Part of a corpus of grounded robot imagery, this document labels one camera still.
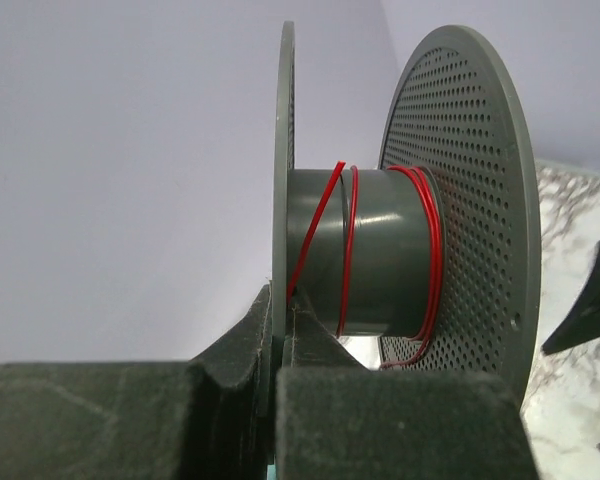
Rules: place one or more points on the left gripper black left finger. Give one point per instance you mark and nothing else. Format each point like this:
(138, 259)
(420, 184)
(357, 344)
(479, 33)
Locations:
(194, 419)

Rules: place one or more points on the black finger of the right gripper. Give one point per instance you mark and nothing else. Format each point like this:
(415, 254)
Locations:
(582, 323)

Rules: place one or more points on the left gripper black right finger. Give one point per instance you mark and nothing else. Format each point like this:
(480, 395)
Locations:
(335, 419)

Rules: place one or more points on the dark grey cable spool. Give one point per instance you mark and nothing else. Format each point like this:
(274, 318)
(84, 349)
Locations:
(435, 251)

